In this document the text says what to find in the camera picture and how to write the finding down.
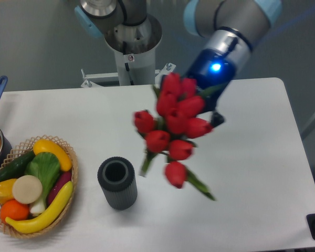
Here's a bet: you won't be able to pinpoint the yellow banana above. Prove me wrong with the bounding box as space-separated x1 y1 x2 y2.
6 181 74 234

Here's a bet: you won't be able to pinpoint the green lettuce bok choy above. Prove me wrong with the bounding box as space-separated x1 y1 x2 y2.
24 152 60 216

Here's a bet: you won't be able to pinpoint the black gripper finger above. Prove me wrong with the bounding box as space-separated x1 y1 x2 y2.
211 111 225 128

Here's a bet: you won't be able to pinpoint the yellow bell pepper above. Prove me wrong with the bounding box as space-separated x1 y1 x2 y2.
0 178 17 204

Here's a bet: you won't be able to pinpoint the purple sweet potato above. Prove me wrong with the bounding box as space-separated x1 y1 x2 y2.
47 171 72 206

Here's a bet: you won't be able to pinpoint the beige round mushroom cap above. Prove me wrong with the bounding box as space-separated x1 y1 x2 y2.
12 175 43 204

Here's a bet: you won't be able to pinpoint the orange fruit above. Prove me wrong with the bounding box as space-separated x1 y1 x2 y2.
0 199 29 223

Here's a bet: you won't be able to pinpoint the dark grey ribbed vase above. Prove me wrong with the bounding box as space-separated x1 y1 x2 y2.
97 156 138 210

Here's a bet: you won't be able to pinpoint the yellow squash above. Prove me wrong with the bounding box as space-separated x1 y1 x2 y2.
33 139 72 172

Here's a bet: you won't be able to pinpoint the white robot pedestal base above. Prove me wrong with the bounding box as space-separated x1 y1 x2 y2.
81 14 176 88

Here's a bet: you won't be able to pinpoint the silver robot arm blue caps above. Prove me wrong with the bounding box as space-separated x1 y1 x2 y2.
75 1 282 127

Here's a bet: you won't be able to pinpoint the woven wicker basket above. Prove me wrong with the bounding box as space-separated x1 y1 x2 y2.
0 135 78 239

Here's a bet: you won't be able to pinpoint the green cucumber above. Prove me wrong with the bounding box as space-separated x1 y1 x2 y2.
0 151 35 182

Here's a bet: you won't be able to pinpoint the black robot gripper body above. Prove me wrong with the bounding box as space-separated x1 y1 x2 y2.
183 49 236 113

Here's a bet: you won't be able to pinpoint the red tulip bouquet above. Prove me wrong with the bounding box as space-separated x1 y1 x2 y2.
133 73 225 201

